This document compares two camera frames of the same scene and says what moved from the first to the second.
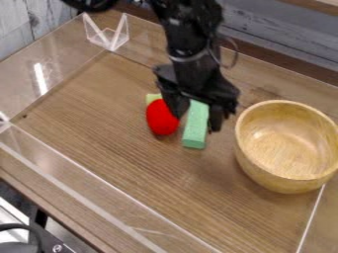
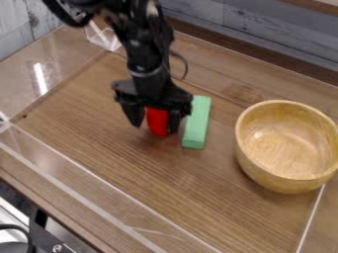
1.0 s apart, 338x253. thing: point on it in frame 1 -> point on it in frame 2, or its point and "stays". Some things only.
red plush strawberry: x=162 y=118 stays
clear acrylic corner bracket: x=107 y=39 stays
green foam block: x=195 y=128 stays
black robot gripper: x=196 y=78 -> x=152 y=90
